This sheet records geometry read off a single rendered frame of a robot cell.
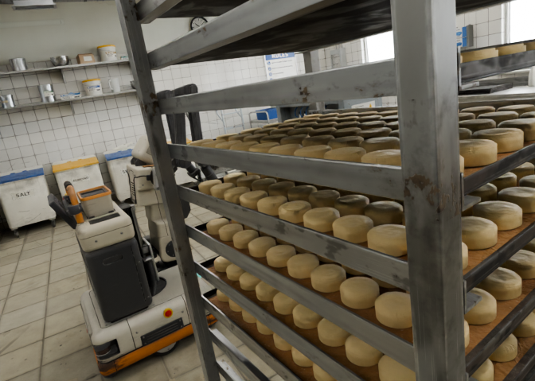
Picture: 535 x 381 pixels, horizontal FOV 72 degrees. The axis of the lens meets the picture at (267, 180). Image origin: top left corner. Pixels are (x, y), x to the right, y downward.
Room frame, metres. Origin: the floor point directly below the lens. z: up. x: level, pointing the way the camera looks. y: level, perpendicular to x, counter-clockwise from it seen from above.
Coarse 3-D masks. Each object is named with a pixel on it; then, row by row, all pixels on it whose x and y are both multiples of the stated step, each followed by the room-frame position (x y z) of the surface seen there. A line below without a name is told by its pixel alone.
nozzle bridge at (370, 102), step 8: (288, 104) 2.68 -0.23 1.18; (296, 104) 2.60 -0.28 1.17; (304, 104) 2.53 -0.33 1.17; (336, 104) 2.39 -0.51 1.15; (344, 104) 2.21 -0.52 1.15; (352, 104) 2.24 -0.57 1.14; (360, 104) 2.27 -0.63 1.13; (368, 104) 2.31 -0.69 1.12; (376, 104) 2.35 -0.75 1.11; (280, 112) 2.79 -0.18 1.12; (288, 112) 2.82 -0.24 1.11; (296, 112) 2.76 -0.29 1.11; (280, 120) 2.80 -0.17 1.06
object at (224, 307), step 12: (216, 300) 0.79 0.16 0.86; (228, 312) 0.73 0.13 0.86; (240, 312) 0.72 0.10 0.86; (240, 324) 0.68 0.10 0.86; (252, 324) 0.67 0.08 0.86; (252, 336) 0.63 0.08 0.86; (264, 336) 0.63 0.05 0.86; (276, 348) 0.59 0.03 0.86; (288, 360) 0.55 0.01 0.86; (300, 372) 0.52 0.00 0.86; (312, 372) 0.52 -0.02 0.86
